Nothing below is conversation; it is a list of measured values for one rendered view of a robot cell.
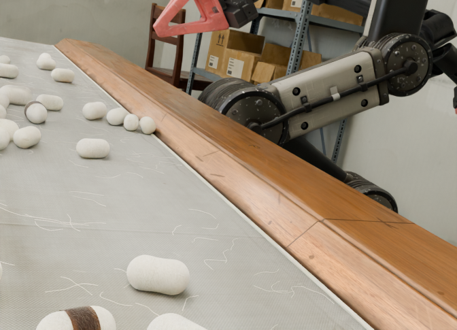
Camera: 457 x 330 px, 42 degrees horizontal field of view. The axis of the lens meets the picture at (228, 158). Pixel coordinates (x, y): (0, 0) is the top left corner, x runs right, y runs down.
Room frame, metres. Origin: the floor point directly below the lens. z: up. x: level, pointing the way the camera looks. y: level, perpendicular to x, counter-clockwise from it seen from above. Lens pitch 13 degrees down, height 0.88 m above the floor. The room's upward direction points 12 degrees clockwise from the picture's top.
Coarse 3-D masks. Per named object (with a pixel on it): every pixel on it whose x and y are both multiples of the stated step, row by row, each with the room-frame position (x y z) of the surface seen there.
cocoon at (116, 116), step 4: (116, 108) 0.69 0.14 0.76; (120, 108) 0.70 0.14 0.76; (108, 112) 0.68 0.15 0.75; (112, 112) 0.68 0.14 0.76; (116, 112) 0.68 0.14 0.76; (120, 112) 0.69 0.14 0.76; (124, 112) 0.70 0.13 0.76; (108, 116) 0.68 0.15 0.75; (112, 116) 0.68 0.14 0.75; (116, 116) 0.68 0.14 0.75; (120, 116) 0.68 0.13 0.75; (124, 116) 0.69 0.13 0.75; (108, 120) 0.68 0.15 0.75; (112, 120) 0.68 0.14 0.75; (116, 120) 0.68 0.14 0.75; (120, 120) 0.68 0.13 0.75; (112, 124) 0.68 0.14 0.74; (116, 124) 0.68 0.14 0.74
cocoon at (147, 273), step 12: (132, 264) 0.28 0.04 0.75; (144, 264) 0.28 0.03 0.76; (156, 264) 0.29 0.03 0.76; (168, 264) 0.29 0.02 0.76; (180, 264) 0.29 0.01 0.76; (132, 276) 0.28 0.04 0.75; (144, 276) 0.28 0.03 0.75; (156, 276) 0.28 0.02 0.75; (168, 276) 0.28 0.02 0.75; (180, 276) 0.28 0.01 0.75; (144, 288) 0.28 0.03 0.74; (156, 288) 0.28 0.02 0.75; (168, 288) 0.28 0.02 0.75; (180, 288) 0.28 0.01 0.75
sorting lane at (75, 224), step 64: (64, 64) 1.16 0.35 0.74; (64, 128) 0.62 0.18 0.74; (0, 192) 0.39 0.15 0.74; (64, 192) 0.42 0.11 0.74; (128, 192) 0.45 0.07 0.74; (192, 192) 0.48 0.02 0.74; (0, 256) 0.29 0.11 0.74; (64, 256) 0.31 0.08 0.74; (128, 256) 0.33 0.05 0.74; (192, 256) 0.35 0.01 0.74; (256, 256) 0.37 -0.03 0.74; (0, 320) 0.23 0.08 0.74; (128, 320) 0.25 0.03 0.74; (192, 320) 0.27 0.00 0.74; (256, 320) 0.28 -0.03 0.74; (320, 320) 0.29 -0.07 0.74
